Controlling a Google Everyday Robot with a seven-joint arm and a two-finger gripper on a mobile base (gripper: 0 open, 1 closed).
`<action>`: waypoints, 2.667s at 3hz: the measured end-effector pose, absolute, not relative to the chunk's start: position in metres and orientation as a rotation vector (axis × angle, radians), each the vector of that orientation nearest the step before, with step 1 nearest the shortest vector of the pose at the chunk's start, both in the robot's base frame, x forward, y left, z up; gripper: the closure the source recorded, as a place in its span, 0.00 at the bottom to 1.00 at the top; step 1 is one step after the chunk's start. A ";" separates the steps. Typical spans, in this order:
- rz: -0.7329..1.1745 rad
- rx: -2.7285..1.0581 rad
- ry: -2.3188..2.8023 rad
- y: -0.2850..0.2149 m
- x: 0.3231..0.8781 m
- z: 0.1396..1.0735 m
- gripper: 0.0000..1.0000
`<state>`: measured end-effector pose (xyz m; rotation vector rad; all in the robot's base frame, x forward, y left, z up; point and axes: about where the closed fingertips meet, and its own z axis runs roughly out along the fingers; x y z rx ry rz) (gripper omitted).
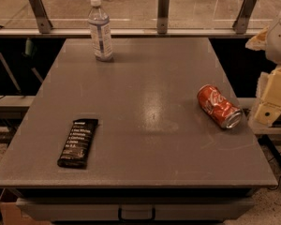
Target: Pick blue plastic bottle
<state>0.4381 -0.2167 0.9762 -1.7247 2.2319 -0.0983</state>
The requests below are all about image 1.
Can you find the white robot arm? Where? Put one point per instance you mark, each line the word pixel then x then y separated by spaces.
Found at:
pixel 273 42

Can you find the clear plastic water bottle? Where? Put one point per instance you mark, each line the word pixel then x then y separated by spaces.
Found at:
pixel 99 23

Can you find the black snack bar wrapper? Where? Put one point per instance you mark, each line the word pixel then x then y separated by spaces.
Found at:
pixel 79 140

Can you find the grey drawer with handle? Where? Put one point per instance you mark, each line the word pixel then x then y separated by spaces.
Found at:
pixel 205 209

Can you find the left metal fence bracket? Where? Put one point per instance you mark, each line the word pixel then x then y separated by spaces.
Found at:
pixel 44 25

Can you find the metal fence bracket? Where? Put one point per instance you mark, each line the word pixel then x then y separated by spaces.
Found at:
pixel 163 8
pixel 242 21
pixel 44 25

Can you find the middle metal fence bracket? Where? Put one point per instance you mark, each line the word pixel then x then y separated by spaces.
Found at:
pixel 163 8

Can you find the red cola can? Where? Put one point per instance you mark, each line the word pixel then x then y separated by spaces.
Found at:
pixel 220 109

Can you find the right metal fence bracket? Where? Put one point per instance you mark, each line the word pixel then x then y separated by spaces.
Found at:
pixel 242 21

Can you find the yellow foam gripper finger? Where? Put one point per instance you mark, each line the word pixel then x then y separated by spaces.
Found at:
pixel 269 97
pixel 258 41

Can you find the cardboard box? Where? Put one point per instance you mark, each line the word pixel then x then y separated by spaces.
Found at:
pixel 11 213

